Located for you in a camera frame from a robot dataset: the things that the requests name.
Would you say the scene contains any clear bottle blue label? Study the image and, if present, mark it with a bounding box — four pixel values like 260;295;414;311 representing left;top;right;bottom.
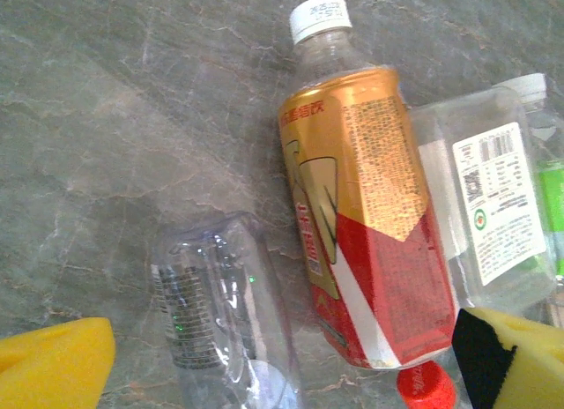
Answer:
149;210;305;409

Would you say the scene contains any clear bottle green label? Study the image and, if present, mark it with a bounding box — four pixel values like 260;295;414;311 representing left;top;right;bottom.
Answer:
495;72;564;295

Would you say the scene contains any clear cola bottle red cap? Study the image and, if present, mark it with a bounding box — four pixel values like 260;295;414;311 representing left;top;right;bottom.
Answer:
395;362;459;409

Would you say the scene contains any gold and red label bottle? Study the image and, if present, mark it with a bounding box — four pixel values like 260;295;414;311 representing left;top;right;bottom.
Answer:
278;0;459;370

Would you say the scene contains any clear square bottle white label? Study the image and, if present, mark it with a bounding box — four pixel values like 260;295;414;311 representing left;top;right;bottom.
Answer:
407;87;559;316

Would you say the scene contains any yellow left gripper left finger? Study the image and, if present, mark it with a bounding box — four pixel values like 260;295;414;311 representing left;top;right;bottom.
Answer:
0;316;116;409

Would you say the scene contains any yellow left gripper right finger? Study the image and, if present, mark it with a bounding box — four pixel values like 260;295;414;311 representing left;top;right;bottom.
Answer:
452;306;564;409

